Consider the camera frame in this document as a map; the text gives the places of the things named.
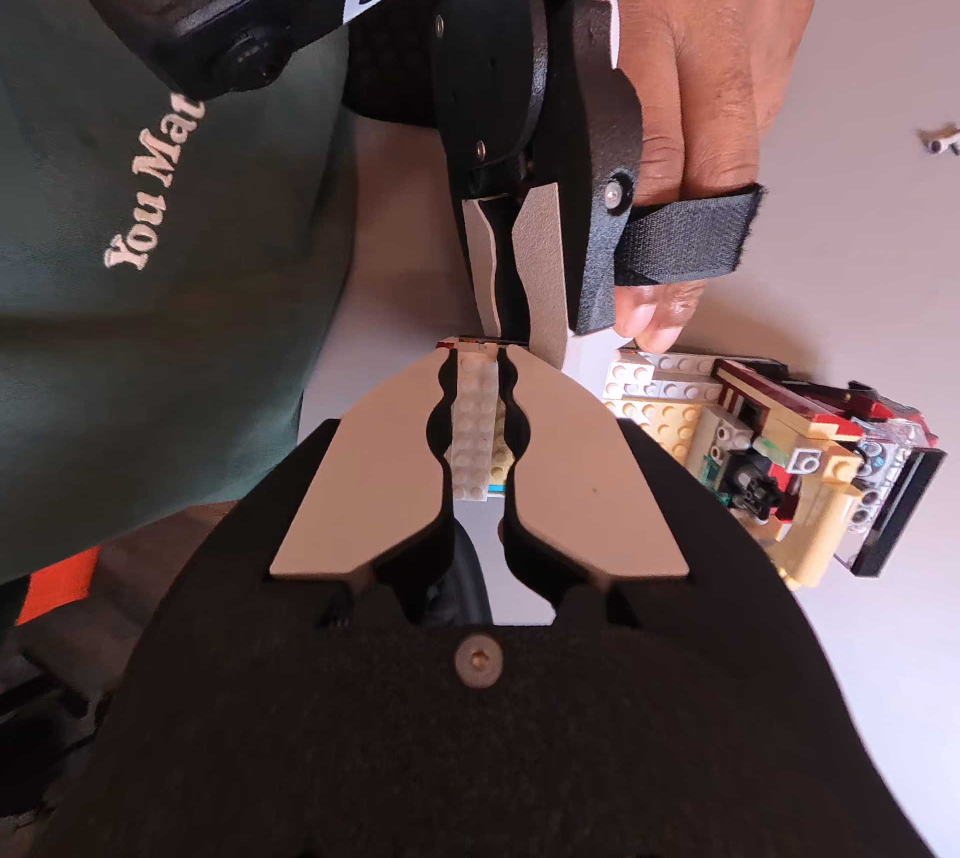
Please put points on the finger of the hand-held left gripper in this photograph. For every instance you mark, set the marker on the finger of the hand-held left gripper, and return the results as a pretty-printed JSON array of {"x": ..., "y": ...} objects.
[
  {"x": 484, "y": 258},
  {"x": 544, "y": 258}
]

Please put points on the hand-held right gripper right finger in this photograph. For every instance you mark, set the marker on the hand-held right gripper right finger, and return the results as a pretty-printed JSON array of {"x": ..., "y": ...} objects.
[{"x": 592, "y": 498}]

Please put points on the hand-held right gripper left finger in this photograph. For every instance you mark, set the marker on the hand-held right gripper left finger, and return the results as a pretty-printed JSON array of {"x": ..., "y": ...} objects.
[{"x": 360, "y": 498}]

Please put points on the white long brick plate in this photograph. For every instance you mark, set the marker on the white long brick plate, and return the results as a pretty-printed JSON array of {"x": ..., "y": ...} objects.
[{"x": 474, "y": 423}]

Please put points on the toy brick truck model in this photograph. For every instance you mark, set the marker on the toy brick truck model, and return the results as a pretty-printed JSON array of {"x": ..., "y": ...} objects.
[{"x": 787, "y": 445}]

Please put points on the person's left hand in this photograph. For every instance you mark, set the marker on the person's left hand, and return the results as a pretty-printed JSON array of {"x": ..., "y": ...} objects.
[{"x": 712, "y": 48}]

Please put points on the orange plastic object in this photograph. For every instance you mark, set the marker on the orange plastic object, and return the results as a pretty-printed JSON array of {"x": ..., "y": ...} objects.
[{"x": 56, "y": 584}]

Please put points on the small grey brick piece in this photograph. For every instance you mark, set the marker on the small grey brick piece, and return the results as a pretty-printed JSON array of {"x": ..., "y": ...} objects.
[{"x": 939, "y": 139}]

